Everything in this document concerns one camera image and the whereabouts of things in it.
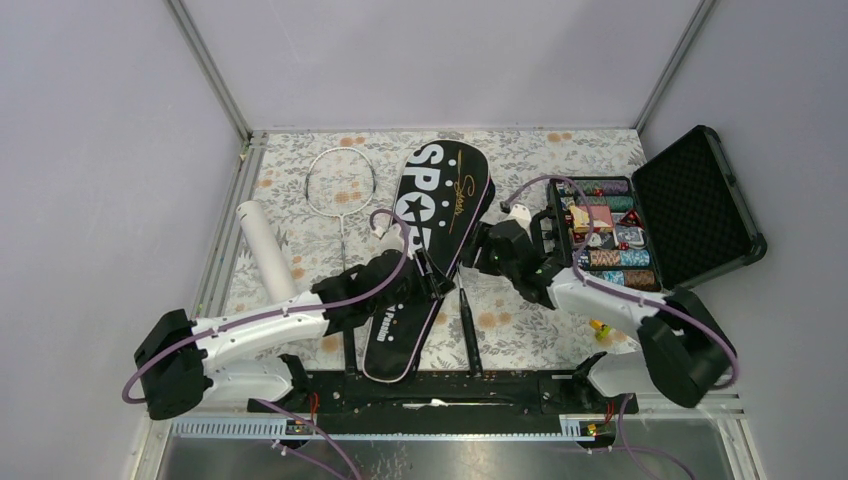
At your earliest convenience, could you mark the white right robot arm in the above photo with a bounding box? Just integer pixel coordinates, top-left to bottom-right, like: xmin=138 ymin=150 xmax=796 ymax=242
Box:
xmin=462 ymin=220 xmax=739 ymax=412

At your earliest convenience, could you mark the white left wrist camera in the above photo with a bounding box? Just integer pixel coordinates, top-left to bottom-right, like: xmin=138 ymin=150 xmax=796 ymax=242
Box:
xmin=372 ymin=223 xmax=406 ymax=252

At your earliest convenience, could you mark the white shuttlecock tube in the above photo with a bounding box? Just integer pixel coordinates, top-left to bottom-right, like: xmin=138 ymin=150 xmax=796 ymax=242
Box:
xmin=236 ymin=200 xmax=298 ymax=303

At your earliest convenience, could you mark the yellow purple small block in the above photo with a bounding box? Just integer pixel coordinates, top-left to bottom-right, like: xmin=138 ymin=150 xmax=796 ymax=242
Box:
xmin=589 ymin=319 xmax=611 ymax=342

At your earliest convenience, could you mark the floral table mat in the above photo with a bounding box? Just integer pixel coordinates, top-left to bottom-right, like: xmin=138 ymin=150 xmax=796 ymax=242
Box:
xmin=252 ymin=129 xmax=645 ymax=370

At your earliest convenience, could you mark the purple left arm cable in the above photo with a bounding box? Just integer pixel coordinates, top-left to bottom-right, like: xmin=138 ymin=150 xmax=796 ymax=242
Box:
xmin=121 ymin=208 xmax=412 ymax=405

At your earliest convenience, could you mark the white racket black handle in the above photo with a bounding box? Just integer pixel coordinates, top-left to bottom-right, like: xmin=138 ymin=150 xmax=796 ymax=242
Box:
xmin=304 ymin=146 xmax=377 ymax=270

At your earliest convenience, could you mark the black poker chip case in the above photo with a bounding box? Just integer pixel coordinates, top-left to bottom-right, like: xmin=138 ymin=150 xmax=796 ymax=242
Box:
xmin=530 ymin=125 xmax=767 ymax=292

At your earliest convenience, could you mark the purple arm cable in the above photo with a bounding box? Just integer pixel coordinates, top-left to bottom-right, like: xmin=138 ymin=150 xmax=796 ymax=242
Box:
xmin=121 ymin=208 xmax=412 ymax=405
xmin=500 ymin=175 xmax=740 ymax=389

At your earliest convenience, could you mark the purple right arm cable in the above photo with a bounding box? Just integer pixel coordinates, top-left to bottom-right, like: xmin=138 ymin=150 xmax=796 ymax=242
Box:
xmin=500 ymin=175 xmax=740 ymax=389

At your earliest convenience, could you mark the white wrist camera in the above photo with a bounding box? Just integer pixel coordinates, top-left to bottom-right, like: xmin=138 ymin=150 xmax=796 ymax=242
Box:
xmin=372 ymin=223 xmax=406 ymax=252
xmin=498 ymin=201 xmax=533 ymax=233

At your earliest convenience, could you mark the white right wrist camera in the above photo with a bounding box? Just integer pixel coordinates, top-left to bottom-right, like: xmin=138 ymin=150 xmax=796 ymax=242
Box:
xmin=498 ymin=201 xmax=533 ymax=233

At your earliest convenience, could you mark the black racket cover bag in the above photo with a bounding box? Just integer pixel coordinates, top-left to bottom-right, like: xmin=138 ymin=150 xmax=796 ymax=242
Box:
xmin=362 ymin=140 xmax=496 ymax=384

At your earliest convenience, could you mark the red playing card box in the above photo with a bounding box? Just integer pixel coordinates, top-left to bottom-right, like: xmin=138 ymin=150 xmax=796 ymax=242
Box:
xmin=569 ymin=205 xmax=615 ymax=233

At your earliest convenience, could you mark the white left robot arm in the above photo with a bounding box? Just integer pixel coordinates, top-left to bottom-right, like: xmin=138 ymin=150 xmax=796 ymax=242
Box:
xmin=122 ymin=249 xmax=454 ymax=420

